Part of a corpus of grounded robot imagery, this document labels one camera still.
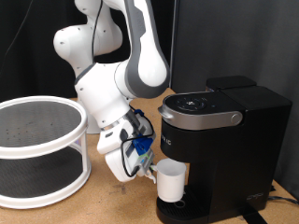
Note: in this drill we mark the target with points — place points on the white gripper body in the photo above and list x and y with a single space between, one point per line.
120 166

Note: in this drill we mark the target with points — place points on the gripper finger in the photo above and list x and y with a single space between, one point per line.
145 168

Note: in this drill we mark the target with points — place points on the white mug with green tape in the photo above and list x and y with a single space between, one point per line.
171 180

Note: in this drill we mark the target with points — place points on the black Keurig coffee machine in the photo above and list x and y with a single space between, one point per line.
236 155

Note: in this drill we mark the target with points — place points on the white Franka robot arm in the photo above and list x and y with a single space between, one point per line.
102 90

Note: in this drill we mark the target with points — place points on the white two-tier turntable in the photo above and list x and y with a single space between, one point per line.
40 146

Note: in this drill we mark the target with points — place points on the black tape strip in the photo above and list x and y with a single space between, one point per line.
253 217

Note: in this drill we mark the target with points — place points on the black backdrop curtain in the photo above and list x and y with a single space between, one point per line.
31 62

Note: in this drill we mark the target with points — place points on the grey partition panel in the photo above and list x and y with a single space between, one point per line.
233 37

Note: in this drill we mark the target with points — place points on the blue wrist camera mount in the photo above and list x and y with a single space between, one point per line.
141 144

